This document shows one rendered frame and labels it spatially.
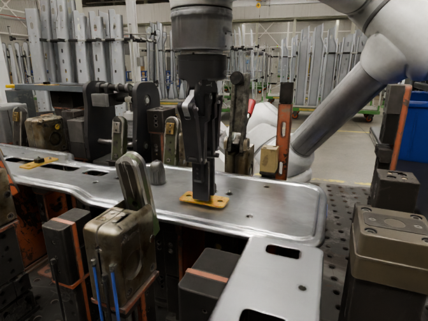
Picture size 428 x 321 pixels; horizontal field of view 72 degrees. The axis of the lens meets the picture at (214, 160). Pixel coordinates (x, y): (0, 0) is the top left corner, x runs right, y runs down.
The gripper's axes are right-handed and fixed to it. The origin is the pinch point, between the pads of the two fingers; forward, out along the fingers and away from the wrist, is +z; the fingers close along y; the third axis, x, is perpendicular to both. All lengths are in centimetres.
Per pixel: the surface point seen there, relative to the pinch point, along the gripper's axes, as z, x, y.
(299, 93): 47, 54, 696
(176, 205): 4.6, 3.9, -2.9
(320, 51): -47, 17, 705
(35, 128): -1, 61, 17
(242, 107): -9.5, -0.8, 20.1
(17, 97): -7, 92, 35
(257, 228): 4.6, -11.0, -5.3
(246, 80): -15.4, -1.6, 20.0
